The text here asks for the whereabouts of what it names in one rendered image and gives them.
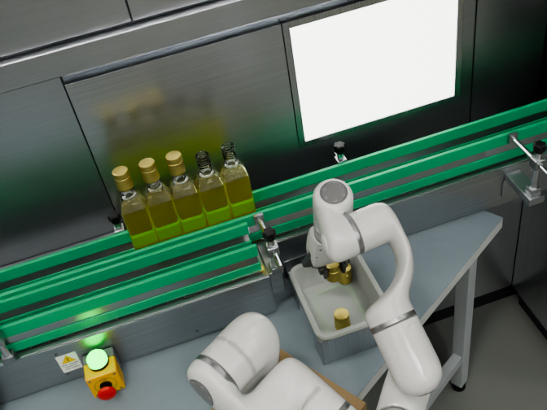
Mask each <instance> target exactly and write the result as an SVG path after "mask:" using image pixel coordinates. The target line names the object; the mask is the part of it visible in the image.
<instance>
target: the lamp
mask: <svg viewBox="0 0 547 410"><path fill-rule="evenodd" d="M86 362H87V364H88V366H89V368H90V370H91V371H94V372H99V371H102V370H103V369H105V368H106V367H107V365H108V363H109V358H108V356H107V355H106V353H105V351H103V350H99V349H95V350H92V351H91V352H90V353H89V354H88V356H87V358H86Z"/></svg>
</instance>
